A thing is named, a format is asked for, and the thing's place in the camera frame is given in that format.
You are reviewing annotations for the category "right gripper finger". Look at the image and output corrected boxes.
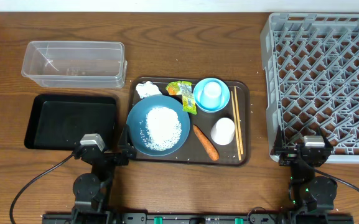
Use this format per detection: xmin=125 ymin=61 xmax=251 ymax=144
xmin=317 ymin=127 xmax=333 ymax=149
xmin=273 ymin=126 xmax=284 ymax=149

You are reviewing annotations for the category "dark blue plate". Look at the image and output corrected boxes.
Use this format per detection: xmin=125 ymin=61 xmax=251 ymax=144
xmin=126 ymin=95 xmax=190 ymax=157

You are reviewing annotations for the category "pile of white rice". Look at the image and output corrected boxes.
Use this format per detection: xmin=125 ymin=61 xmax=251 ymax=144
xmin=141 ymin=107 xmax=182 ymax=151

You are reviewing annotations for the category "pale pink cup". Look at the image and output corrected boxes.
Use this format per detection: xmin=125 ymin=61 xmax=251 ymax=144
xmin=211 ymin=118 xmax=235 ymax=146

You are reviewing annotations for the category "orange carrot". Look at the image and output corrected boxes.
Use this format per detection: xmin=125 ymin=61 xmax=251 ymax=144
xmin=193 ymin=125 xmax=219 ymax=161

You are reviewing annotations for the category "light blue cup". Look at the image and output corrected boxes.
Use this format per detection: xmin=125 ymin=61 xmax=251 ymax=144
xmin=200 ymin=82 xmax=222 ymax=110

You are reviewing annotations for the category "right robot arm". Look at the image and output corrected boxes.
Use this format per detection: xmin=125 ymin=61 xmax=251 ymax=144
xmin=271 ymin=128 xmax=338 ymax=223

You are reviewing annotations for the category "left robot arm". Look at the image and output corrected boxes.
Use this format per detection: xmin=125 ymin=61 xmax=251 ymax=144
xmin=67 ymin=125 xmax=136 ymax=224

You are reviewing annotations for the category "grey dishwasher rack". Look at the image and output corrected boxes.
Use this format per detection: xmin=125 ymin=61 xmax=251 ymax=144
xmin=260 ymin=12 xmax=359 ymax=164

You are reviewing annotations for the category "dark brown serving tray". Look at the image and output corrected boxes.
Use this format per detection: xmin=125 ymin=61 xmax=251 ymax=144
xmin=128 ymin=77 xmax=251 ymax=167

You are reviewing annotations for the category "crumpled white tissue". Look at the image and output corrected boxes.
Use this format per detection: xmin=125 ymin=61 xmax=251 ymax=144
xmin=136 ymin=81 xmax=162 ymax=99

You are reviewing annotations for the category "black plastic tray bin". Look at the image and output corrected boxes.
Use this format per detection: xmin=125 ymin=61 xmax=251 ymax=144
xmin=24 ymin=94 xmax=116 ymax=151

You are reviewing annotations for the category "right wooden chopstick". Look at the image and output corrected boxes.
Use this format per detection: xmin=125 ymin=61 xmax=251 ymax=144
xmin=234 ymin=87 xmax=244 ymax=155

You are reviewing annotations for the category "green snack wrapper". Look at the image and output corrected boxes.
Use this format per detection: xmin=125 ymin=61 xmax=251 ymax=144
xmin=166 ymin=80 xmax=197 ymax=114

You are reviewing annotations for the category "clear plastic bin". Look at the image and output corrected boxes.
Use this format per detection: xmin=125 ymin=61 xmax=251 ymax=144
xmin=21 ymin=41 xmax=128 ymax=88

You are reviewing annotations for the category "light blue bowl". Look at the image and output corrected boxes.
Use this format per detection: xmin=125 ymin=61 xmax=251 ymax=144
xmin=193 ymin=78 xmax=230 ymax=113

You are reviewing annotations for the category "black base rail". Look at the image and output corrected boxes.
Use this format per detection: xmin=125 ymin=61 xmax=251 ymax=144
xmin=41 ymin=212 xmax=355 ymax=224

